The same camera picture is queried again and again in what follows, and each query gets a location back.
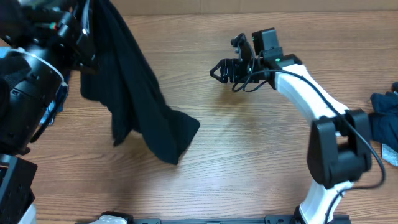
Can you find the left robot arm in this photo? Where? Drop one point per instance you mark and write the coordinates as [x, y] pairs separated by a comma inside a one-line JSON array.
[[47, 39]]

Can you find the black garment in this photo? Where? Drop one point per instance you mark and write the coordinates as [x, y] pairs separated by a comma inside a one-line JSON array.
[[128, 87]]

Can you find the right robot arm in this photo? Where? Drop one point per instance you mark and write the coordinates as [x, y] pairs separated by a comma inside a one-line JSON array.
[[337, 153]]

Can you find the folded light blue jeans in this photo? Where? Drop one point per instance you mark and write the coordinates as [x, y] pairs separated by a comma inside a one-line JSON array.
[[51, 109]]

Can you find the light denim fabric piece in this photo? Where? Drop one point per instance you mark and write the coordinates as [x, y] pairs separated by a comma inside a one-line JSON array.
[[389, 155]]

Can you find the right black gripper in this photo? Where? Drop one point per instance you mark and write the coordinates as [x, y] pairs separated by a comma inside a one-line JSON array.
[[235, 70]]

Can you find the dark navy garment pile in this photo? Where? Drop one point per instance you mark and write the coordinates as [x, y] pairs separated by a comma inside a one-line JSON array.
[[383, 119]]

